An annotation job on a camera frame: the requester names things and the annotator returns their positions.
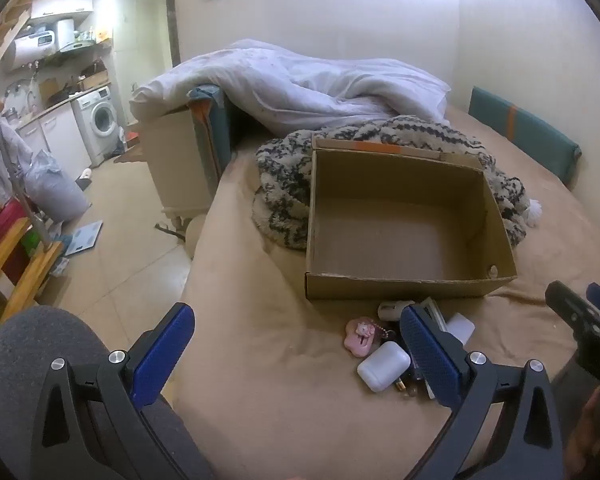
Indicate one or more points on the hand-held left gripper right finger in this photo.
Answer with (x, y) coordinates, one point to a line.
(430, 360)

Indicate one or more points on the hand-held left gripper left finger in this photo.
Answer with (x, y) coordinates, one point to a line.
(162, 350)

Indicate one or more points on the white round jar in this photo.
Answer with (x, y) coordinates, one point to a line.
(460, 327)

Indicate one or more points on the white earbuds case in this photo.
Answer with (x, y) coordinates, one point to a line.
(382, 367)

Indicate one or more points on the pink cartoon charm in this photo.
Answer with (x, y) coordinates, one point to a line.
(360, 337)

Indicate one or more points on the brown cardboard box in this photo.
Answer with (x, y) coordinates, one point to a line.
(395, 240)

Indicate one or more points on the person's right hand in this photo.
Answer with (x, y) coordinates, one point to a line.
(597, 435)

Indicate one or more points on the person's right leg grey trousers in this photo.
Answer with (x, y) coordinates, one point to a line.
(562, 385)

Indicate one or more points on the person's leg grey trousers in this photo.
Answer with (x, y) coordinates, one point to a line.
(25, 340)
(562, 385)

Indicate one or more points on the small white charger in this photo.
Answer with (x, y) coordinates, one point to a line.
(392, 310)

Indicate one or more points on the person's left leg grey trousers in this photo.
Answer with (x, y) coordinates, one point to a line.
(25, 340)

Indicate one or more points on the grey bathroom scale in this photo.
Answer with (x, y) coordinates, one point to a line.
(82, 237)

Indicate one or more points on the yellow wooden rack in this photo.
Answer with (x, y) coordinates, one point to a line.
(15, 270)

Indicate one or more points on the teal padded headboard cushion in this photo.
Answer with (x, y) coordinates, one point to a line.
(525, 130)

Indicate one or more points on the cream wooden cabinet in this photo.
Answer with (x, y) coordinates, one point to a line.
(177, 160)

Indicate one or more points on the red bag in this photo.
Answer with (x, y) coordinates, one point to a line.
(2, 245)

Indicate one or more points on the grey plastic bag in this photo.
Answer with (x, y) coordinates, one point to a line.
(55, 187)

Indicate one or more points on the black and cream fuzzy blanket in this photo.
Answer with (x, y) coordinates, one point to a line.
(280, 185)

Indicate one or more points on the teal padded cushion orange stripe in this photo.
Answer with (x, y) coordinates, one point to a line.
(215, 130)

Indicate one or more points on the white kitchen counter cabinet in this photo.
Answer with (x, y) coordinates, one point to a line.
(60, 135)

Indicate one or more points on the white washing machine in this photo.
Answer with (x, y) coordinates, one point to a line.
(97, 120)

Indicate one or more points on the white hanging cloth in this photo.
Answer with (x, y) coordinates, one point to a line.
(2, 160)

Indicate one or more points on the white duvet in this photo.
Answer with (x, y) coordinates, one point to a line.
(280, 80)

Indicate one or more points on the dark door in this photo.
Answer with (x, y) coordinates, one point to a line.
(172, 30)

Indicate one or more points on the white water heater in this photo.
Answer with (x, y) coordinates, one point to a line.
(40, 42)

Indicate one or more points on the wooden staircase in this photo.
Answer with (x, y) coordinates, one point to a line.
(5, 20)

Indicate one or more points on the white wall cabinet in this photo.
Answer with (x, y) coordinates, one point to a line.
(60, 7)

